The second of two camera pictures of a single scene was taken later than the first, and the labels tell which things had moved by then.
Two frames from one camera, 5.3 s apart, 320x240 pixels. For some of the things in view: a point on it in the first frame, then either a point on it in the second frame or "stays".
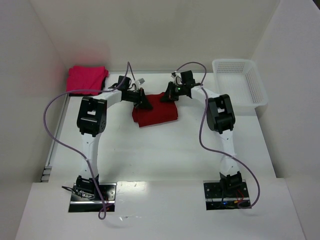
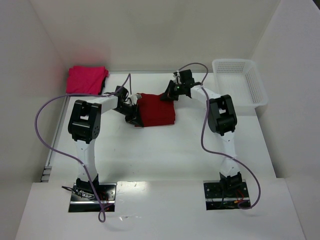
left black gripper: (140, 98) -> (133, 114)
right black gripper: (170, 90) stays
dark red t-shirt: (162, 112) stays
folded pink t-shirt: (86, 77) stays
